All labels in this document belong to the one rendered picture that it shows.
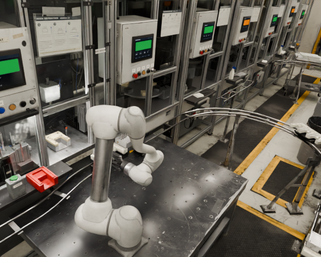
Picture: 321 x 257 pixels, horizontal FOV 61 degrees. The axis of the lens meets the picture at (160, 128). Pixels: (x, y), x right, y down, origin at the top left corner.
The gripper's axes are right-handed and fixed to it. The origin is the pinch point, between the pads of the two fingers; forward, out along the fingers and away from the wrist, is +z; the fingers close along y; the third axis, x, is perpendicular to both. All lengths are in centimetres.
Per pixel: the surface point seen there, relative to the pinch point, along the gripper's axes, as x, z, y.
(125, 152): -17.5, -2.2, -5.3
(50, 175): 45.5, 3.5, 6.2
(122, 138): -21.5, 6.2, 2.2
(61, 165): 31.5, 12.6, 0.3
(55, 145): 24.5, 29.4, 6.2
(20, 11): 40, 22, 99
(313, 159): -158, -123, -20
